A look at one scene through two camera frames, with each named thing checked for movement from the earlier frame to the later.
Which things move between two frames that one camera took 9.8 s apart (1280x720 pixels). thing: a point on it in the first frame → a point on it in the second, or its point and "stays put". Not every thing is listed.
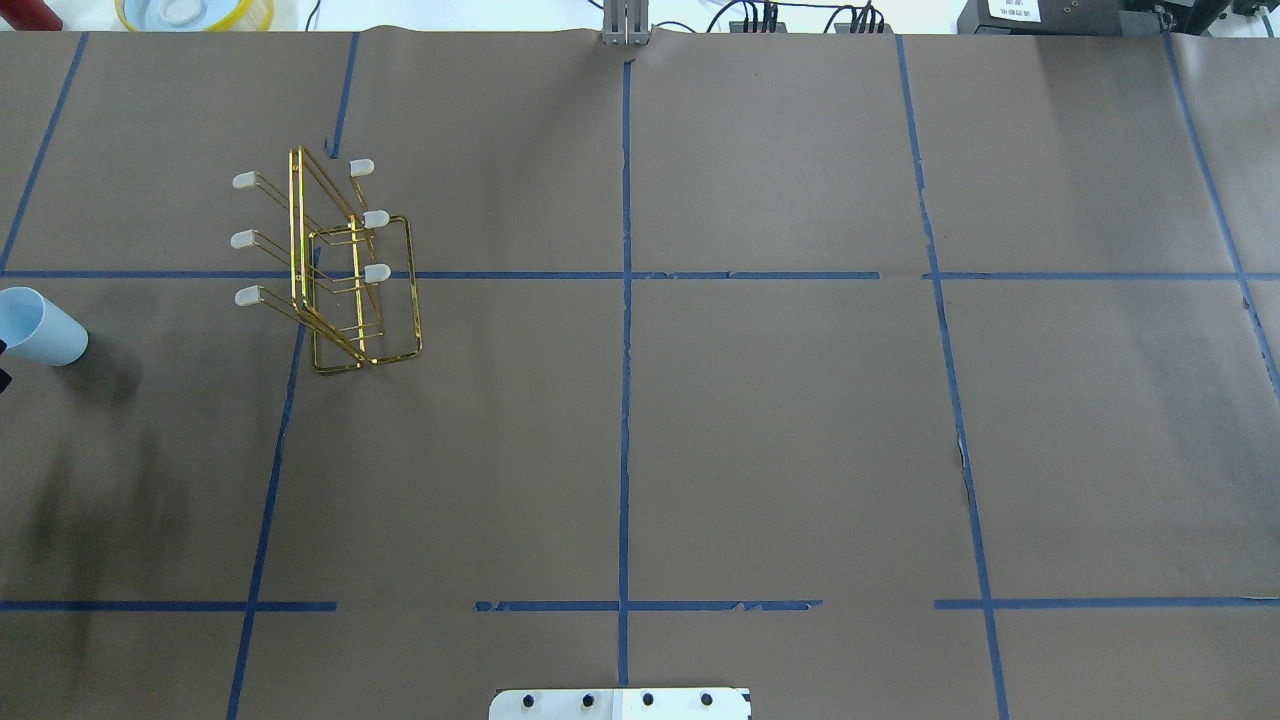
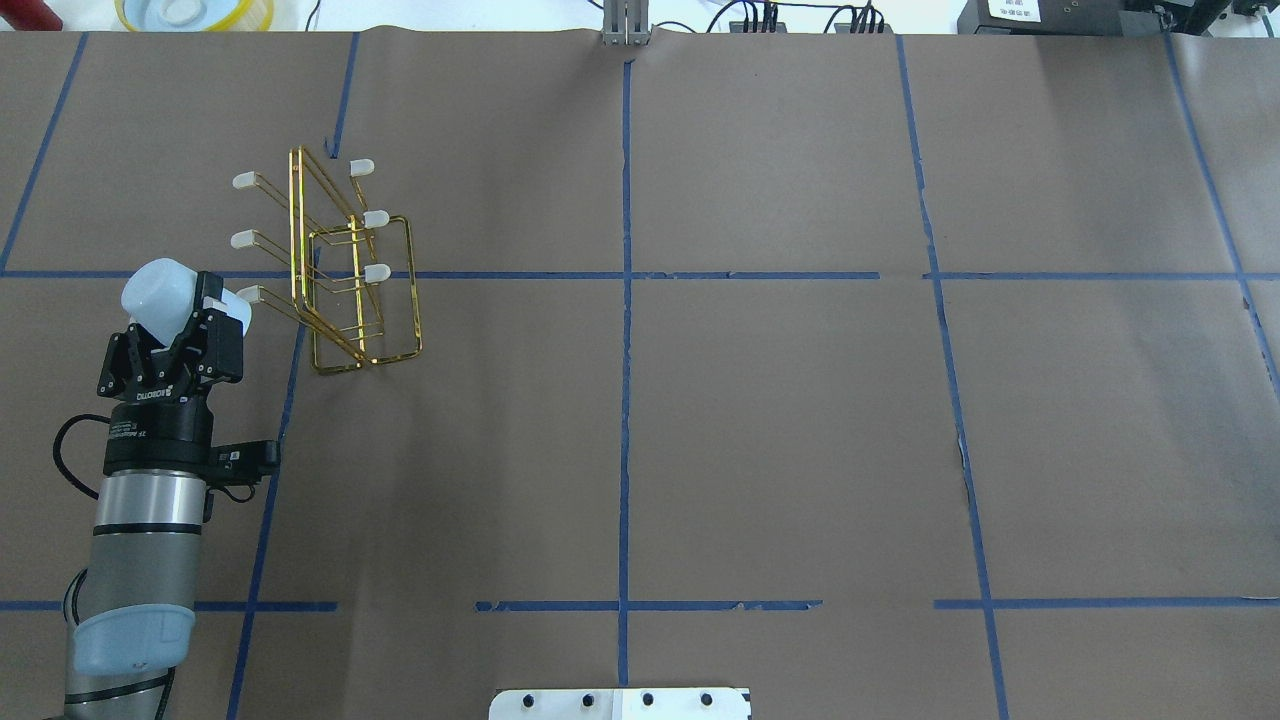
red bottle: (29, 15) stays put
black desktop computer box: (1060, 17) stays put
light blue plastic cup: (33, 325) → (163, 294)
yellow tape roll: (195, 16) stays put
